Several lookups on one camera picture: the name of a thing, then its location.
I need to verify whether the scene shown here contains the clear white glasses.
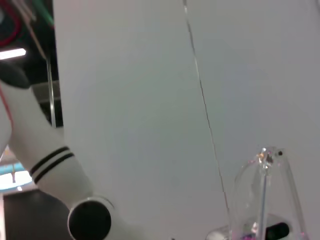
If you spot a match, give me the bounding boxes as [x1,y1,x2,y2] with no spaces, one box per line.
[232,146,311,240]

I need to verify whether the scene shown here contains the grey metal pole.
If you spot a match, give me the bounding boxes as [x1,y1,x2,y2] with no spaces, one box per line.
[46,58,57,128]

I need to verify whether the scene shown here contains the green ceiling pipe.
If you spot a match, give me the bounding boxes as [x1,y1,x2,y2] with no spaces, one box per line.
[37,0,55,27]

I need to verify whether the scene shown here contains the white ceiling light strip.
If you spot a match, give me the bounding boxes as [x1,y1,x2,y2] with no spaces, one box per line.
[0,48,27,61]

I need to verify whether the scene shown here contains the black flat board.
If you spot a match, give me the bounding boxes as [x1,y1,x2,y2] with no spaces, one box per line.
[2,188,76,240]

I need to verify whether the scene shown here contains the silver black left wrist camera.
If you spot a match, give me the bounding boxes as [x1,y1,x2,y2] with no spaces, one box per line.
[205,213,293,240]

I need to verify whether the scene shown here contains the red ceiling cable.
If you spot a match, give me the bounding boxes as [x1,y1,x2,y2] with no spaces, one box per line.
[0,3,23,48]

